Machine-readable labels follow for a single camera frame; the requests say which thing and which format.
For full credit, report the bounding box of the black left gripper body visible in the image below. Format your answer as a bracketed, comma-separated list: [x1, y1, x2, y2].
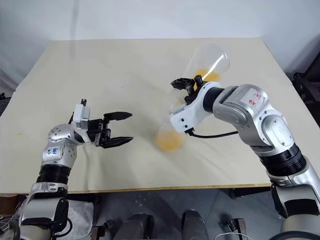
[86, 118, 112, 147]

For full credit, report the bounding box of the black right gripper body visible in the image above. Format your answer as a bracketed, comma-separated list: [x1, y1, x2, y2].
[185, 74, 205, 104]

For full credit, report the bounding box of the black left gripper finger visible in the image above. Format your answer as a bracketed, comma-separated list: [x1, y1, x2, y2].
[99, 136, 134, 150]
[103, 111, 133, 123]

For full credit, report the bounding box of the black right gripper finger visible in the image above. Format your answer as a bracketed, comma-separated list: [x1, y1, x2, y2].
[170, 77, 196, 91]

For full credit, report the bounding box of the clear cup with orange juice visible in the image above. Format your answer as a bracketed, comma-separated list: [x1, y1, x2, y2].
[169, 43, 232, 113]

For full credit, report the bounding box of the clear crumpled plastic bag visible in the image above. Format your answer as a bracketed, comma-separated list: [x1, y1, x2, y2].
[61, 198, 97, 240]

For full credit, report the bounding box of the dark rounded shape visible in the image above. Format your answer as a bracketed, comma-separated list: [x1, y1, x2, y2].
[124, 212, 155, 240]
[182, 209, 209, 240]

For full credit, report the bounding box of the black background equipment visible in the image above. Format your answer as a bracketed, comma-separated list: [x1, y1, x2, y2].
[291, 56, 320, 101]

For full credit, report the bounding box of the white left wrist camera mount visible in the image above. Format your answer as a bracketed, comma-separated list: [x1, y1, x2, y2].
[71, 103, 92, 144]

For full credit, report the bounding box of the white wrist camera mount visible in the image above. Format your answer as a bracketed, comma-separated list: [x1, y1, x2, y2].
[71, 103, 92, 144]
[169, 81, 224, 134]

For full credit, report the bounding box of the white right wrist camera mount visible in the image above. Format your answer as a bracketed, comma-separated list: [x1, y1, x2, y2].
[169, 81, 224, 134]

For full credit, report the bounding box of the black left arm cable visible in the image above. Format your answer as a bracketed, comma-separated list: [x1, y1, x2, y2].
[67, 99, 89, 125]

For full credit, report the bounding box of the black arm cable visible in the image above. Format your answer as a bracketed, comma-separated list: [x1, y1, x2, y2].
[185, 128, 240, 139]
[67, 99, 89, 125]

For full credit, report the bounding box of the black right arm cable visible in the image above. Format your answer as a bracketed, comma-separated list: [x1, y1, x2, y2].
[185, 128, 240, 139]

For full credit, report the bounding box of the black metal bracket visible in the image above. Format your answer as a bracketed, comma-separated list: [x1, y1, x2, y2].
[223, 217, 248, 240]
[93, 218, 125, 240]

